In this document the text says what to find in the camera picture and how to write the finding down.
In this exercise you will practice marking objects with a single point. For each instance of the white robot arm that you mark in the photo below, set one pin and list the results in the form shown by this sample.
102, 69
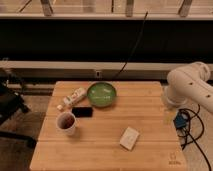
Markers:
189, 82

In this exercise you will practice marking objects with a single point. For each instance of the green ceramic bowl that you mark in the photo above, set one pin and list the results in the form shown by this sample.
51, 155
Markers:
101, 94

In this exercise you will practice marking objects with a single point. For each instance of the white tube with cap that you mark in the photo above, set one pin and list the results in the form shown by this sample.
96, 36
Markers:
72, 99

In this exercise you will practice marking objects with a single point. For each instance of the black smartphone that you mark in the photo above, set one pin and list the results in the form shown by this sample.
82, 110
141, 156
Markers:
82, 111

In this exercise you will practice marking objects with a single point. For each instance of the blue power adapter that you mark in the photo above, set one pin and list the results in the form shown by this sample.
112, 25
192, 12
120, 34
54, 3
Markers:
179, 121

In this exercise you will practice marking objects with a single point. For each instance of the black office chair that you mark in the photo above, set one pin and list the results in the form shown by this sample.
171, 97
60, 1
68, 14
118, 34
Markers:
10, 102

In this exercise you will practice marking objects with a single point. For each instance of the white wall outlet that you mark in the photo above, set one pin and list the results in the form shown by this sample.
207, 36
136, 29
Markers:
98, 74

